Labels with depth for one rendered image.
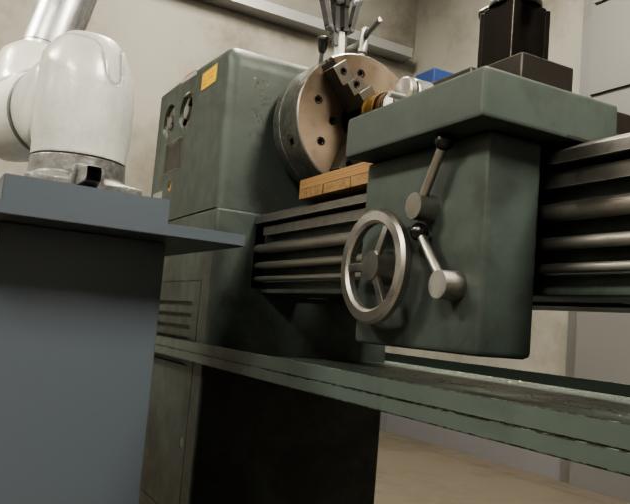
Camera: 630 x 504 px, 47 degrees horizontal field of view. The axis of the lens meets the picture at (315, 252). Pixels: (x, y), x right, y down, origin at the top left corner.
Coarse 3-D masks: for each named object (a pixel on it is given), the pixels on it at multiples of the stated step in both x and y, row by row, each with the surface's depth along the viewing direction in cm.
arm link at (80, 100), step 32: (64, 64) 116; (96, 64) 118; (128, 64) 124; (32, 96) 119; (64, 96) 115; (96, 96) 117; (128, 96) 122; (32, 128) 118; (64, 128) 115; (96, 128) 116; (128, 128) 122
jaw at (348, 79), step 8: (328, 64) 161; (336, 64) 160; (344, 64) 158; (328, 72) 160; (336, 72) 157; (344, 72) 159; (352, 72) 159; (336, 80) 159; (344, 80) 158; (352, 80) 157; (360, 80) 158; (336, 88) 161; (344, 88) 158; (352, 88) 157; (360, 88) 158; (368, 88) 156; (344, 96) 160; (352, 96) 158; (360, 96) 156; (344, 104) 162; (352, 104) 159; (360, 104) 157; (344, 112) 163
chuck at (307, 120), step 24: (312, 72) 159; (360, 72) 166; (384, 72) 168; (288, 96) 163; (312, 96) 159; (336, 96) 162; (288, 120) 161; (312, 120) 159; (336, 120) 162; (288, 144) 163; (312, 144) 158; (336, 144) 161; (312, 168) 160
